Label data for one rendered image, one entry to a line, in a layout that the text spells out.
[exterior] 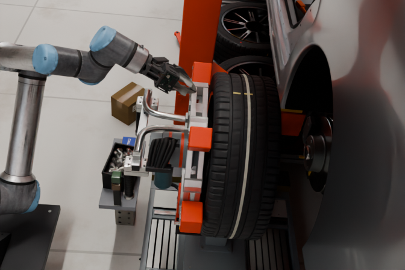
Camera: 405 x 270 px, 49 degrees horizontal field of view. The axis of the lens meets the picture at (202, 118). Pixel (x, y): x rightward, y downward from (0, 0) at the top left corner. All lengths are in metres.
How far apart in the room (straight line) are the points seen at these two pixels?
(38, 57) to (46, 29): 2.65
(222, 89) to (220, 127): 0.16
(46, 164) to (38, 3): 1.95
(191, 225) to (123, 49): 0.64
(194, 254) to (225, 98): 0.95
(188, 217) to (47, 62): 0.69
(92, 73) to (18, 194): 0.82
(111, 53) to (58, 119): 1.84
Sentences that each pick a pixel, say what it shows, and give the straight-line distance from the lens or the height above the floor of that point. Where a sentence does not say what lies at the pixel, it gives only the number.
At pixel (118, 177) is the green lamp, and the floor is 0.66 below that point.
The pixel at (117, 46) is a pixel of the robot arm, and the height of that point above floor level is 1.39.
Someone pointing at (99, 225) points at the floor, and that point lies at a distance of 2.63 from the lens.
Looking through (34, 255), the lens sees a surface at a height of 0.30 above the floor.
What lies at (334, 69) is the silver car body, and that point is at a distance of 1.56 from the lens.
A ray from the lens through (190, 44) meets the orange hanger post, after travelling 2.07.
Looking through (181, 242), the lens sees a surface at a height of 0.15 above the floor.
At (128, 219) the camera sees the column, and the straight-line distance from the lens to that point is 2.57.
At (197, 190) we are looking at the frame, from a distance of 1.58.
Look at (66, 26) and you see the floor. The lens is 4.13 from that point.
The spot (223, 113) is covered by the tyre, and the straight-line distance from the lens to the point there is 1.54.
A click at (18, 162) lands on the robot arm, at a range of 2.09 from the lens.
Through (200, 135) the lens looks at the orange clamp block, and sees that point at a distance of 1.47.
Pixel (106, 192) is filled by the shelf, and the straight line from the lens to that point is 2.19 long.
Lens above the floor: 2.19
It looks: 43 degrees down
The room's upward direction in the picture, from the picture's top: 8 degrees clockwise
